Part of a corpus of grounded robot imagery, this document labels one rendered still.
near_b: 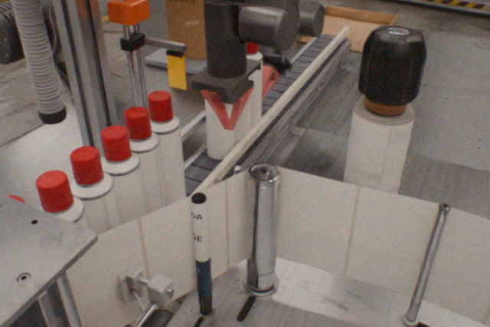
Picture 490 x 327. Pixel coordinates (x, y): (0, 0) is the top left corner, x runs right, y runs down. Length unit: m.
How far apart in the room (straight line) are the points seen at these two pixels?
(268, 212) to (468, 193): 0.43
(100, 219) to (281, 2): 0.34
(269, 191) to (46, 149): 0.65
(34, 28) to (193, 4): 0.78
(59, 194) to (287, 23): 0.33
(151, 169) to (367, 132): 0.30
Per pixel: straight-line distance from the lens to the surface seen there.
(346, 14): 1.81
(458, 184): 0.91
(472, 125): 1.21
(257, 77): 0.90
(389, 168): 0.71
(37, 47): 0.61
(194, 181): 0.84
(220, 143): 0.86
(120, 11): 0.70
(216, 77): 0.67
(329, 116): 1.14
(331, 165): 0.89
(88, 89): 0.75
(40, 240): 0.38
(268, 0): 0.60
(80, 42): 0.72
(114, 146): 0.59
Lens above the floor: 1.39
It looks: 33 degrees down
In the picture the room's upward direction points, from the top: straight up
